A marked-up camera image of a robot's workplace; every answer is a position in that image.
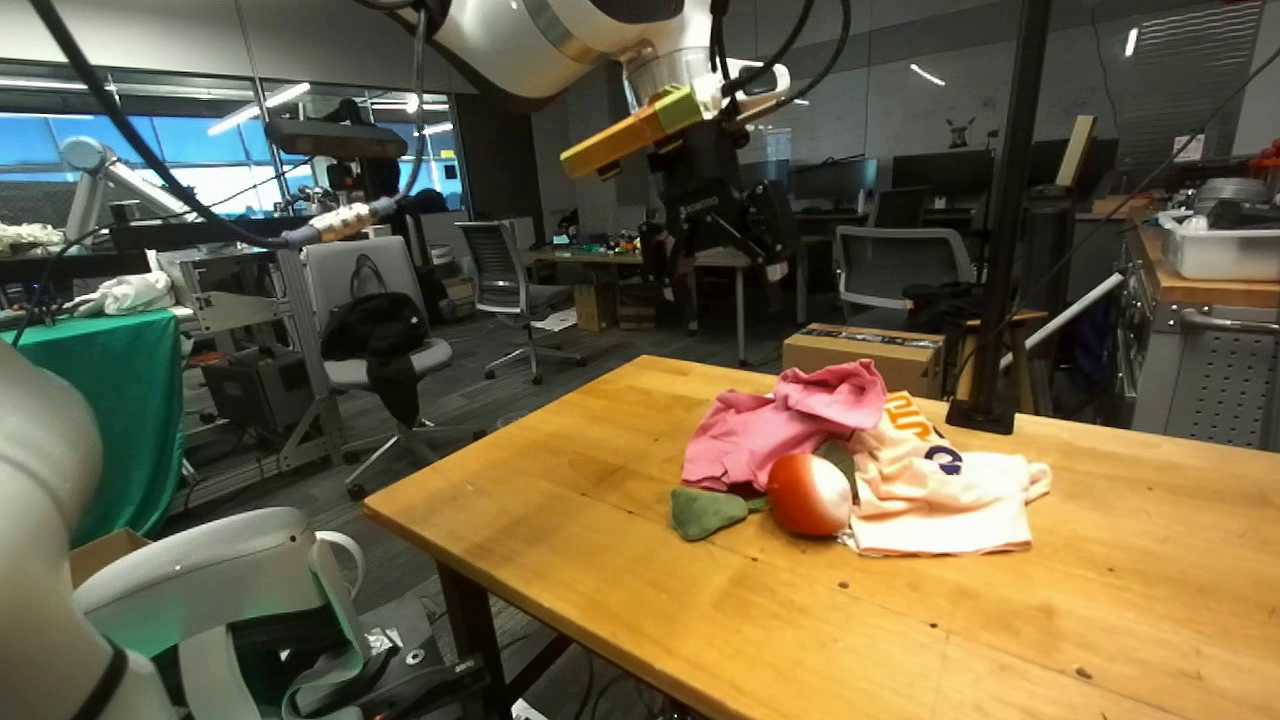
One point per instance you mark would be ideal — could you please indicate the white frame mesh chair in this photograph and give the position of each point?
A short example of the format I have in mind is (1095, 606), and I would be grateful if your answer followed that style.
(905, 275)

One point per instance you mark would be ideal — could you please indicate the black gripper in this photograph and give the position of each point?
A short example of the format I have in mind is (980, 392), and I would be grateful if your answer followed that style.
(702, 175)

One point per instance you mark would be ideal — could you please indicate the white shelving rack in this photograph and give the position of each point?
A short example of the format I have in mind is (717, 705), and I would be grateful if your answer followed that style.
(226, 315)

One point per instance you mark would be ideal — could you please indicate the pink shirt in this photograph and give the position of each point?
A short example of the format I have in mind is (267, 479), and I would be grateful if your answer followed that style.
(762, 427)

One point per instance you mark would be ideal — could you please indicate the black equipment on stand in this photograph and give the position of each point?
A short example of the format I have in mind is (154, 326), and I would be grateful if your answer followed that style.
(332, 137)

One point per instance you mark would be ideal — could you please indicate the white plastic bin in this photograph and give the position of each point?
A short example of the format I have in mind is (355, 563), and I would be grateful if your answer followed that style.
(1220, 249)

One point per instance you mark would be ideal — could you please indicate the white office chair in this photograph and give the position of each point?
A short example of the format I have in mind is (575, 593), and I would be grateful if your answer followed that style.
(363, 265)

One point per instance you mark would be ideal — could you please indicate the peach shirt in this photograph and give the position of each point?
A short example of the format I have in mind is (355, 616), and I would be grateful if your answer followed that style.
(945, 502)

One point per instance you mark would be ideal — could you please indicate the white bundle on cloth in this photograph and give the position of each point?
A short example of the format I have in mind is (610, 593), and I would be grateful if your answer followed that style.
(127, 292)

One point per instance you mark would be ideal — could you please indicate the black table frame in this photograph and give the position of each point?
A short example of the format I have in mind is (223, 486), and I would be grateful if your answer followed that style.
(464, 624)

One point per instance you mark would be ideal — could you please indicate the black jacket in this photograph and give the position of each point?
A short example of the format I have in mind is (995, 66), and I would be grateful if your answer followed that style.
(381, 333)

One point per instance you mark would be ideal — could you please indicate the white slanted bar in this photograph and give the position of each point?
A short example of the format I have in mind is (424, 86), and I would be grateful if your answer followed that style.
(1074, 315)

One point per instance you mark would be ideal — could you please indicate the long office desk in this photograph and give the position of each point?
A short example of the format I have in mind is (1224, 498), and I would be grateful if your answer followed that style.
(586, 263)

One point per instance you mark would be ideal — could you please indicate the green table cloth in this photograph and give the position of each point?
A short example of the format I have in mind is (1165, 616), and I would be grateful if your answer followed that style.
(121, 412)

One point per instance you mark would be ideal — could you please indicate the cardboard box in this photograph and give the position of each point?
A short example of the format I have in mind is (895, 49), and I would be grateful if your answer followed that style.
(863, 356)

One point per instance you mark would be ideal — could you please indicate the white chair with armrest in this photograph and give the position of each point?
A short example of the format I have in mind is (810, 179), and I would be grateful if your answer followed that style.
(203, 575)

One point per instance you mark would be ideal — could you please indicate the wooden plank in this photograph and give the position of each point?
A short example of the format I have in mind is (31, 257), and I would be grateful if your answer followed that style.
(1074, 145)

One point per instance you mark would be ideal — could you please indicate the ceiling light strip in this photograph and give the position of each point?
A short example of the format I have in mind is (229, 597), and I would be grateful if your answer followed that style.
(262, 111)

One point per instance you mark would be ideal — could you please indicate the red plushy with green leaf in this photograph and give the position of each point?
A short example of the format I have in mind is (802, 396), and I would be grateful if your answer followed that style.
(804, 498)

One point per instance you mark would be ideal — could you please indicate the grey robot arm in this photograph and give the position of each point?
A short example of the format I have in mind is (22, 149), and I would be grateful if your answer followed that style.
(86, 166)

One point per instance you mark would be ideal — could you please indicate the yellow green wrist camera mount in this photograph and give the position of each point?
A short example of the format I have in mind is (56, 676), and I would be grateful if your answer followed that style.
(623, 141)

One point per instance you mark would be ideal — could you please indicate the grey perforated metal cabinet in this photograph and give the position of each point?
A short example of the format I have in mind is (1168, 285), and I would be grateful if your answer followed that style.
(1215, 382)

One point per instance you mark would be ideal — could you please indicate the black computer monitor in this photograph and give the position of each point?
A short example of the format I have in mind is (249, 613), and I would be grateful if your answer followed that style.
(941, 184)

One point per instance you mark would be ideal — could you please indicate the grey mesh office chair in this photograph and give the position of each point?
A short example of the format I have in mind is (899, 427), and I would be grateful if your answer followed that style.
(492, 265)

